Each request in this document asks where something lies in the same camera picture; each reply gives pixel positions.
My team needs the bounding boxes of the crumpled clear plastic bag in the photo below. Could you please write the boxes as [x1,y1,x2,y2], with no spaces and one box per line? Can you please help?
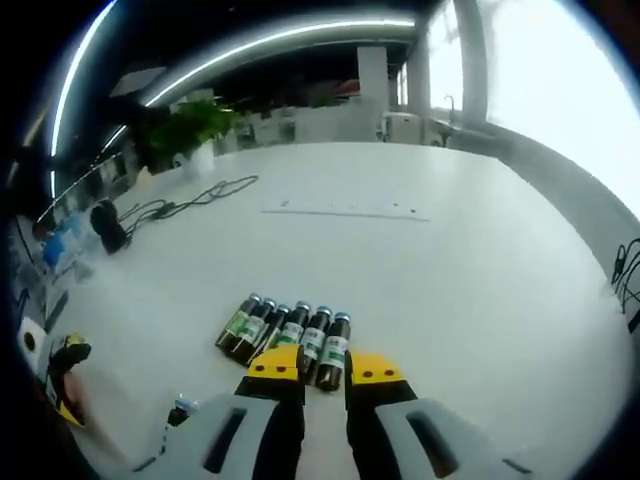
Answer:
[72,259,99,285]

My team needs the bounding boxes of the black cable with adapter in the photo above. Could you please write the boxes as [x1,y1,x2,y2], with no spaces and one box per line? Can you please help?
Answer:
[117,174,260,236]

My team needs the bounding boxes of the clear flat plastic strip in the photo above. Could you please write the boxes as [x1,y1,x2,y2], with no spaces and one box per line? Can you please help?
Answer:
[260,197,432,223]

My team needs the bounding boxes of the white wall poster blue lines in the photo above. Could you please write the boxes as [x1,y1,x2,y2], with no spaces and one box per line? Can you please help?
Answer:
[9,214,51,331]

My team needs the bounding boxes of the person's left hand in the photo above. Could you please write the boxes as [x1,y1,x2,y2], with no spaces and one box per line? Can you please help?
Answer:
[63,372,104,439]

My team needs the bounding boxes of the ceiling air conditioner cassette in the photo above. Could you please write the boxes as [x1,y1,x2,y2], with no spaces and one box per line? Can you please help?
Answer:
[108,66,167,97]

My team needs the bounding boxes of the row of dark medicine bottles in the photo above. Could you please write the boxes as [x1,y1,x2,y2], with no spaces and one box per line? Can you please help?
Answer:
[214,293,334,387]

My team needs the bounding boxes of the packed batch of medicine bottles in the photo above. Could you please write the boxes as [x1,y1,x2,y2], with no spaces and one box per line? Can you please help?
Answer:
[167,394,199,427]

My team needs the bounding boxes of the black round desk device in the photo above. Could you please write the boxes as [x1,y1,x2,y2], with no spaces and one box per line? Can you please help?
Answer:
[89,199,130,256]

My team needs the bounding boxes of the green potted plant white pot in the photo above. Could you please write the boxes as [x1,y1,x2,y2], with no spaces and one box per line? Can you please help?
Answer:
[134,99,236,176]

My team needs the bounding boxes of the ceiling light strip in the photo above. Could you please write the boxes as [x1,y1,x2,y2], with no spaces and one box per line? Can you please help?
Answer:
[48,0,119,201]
[143,18,417,107]

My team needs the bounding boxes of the blue plastic packet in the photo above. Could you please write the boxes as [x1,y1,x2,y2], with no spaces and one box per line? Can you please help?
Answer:
[42,217,84,271]

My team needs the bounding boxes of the white office desks and chairs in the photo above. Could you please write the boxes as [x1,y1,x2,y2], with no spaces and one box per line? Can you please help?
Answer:
[234,107,451,149]

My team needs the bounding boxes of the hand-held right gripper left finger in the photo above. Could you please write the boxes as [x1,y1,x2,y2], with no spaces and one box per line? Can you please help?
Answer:
[130,343,307,480]

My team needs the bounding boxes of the dark medicine bottle green label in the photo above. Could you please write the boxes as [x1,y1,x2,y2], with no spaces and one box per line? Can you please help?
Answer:
[314,312,352,392]

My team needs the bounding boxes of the black laptop cables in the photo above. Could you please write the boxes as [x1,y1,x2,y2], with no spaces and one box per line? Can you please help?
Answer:
[610,237,640,332]

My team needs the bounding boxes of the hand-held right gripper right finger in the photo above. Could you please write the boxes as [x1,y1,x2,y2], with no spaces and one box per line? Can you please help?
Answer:
[344,351,534,480]

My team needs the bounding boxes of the black flat device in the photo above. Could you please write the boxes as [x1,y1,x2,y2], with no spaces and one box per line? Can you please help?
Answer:
[43,291,70,332]

